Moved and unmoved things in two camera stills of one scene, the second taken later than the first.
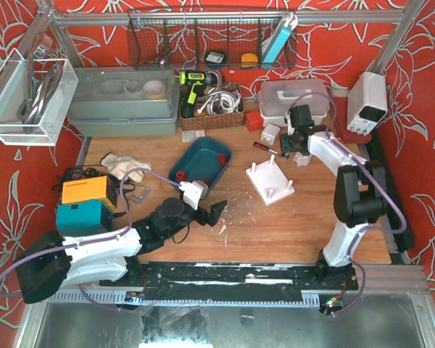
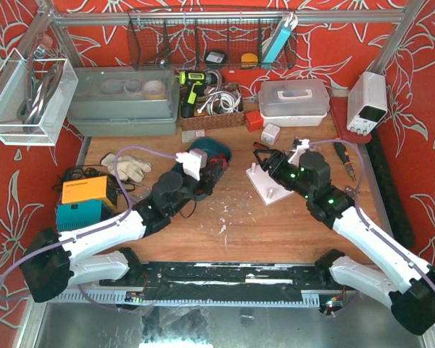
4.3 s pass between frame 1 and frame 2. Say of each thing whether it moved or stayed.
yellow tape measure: stayed
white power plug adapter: stayed
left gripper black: moved
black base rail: stayed
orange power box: stayed
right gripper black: moved
